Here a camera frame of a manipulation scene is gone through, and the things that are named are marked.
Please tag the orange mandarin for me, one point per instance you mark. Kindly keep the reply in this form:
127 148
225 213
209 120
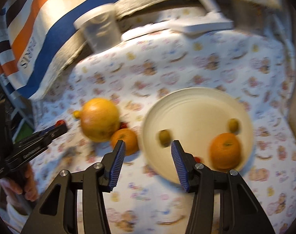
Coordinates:
128 141
225 151

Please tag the person's left hand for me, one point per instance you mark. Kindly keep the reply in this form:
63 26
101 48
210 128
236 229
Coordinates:
29 182

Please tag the white desk lamp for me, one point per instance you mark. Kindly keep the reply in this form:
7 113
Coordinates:
204 24

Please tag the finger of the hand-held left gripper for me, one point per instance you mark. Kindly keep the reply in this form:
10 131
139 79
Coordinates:
53 134

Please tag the large yellow apple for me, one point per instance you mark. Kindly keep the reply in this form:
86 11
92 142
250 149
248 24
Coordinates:
99 119

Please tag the small yellow fruit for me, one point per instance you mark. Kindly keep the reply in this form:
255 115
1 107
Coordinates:
77 114

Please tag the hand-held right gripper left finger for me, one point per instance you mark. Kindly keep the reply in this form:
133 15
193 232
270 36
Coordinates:
117 165

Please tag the cream round plate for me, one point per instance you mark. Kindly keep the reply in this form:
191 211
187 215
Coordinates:
194 117

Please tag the small red fruit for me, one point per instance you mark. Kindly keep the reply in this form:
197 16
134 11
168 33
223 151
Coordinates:
123 126
198 159
61 122

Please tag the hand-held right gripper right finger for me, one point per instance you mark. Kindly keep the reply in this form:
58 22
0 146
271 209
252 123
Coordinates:
179 165

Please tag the clear lidded plastic container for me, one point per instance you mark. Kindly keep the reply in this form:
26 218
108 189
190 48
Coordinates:
101 31

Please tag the striped cloth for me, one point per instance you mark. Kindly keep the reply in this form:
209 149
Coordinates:
53 29

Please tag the small green-yellow fruit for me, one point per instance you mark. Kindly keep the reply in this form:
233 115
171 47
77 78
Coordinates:
164 138
233 125

